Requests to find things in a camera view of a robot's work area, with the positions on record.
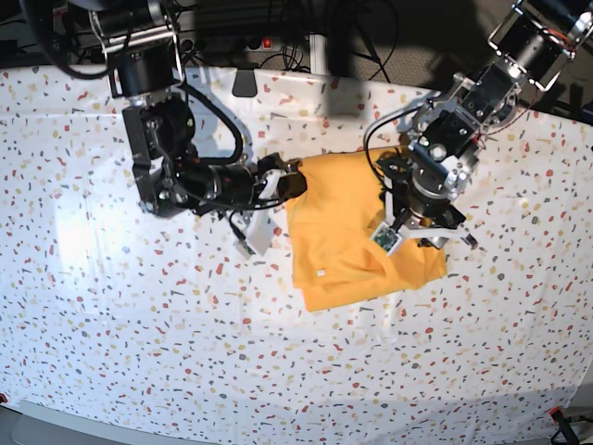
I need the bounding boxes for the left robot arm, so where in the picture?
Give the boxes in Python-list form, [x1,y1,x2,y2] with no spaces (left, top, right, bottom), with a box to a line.
[370,1,592,255]

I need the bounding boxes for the white vertical pole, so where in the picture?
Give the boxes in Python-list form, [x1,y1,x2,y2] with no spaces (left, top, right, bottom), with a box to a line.
[309,33,329,76]

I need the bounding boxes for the red black clamp right corner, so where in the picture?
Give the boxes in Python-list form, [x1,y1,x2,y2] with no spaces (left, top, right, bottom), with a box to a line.
[549,407,580,445]

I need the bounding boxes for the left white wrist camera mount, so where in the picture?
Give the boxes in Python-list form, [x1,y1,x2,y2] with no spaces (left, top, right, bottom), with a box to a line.
[370,173,478,256]

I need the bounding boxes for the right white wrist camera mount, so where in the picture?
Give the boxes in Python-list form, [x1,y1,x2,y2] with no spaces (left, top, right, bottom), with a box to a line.
[229,171,286,259]

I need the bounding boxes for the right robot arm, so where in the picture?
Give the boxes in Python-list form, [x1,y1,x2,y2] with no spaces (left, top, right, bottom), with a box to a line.
[19,1,307,218]

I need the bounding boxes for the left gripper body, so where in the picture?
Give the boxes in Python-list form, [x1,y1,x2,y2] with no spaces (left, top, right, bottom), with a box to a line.
[377,155,466,250]

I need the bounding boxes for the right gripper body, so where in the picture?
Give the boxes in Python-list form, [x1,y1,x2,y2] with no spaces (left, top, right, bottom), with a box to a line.
[249,155,308,207]

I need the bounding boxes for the power strip with red switch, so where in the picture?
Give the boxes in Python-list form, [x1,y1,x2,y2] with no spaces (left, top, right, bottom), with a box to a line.
[193,36,283,53]

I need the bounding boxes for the black cables behind table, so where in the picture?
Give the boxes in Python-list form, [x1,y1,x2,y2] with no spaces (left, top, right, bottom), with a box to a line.
[277,0,404,84]

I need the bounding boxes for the orange yellow T-shirt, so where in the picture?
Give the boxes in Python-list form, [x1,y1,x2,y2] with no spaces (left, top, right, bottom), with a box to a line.
[286,152,447,312]

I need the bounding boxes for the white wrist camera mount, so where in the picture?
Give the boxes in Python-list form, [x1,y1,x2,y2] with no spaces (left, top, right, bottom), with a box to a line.
[370,173,478,256]
[229,171,286,259]

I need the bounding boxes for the black table clamp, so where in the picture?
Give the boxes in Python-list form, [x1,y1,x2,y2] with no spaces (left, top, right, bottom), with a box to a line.
[232,62,259,98]

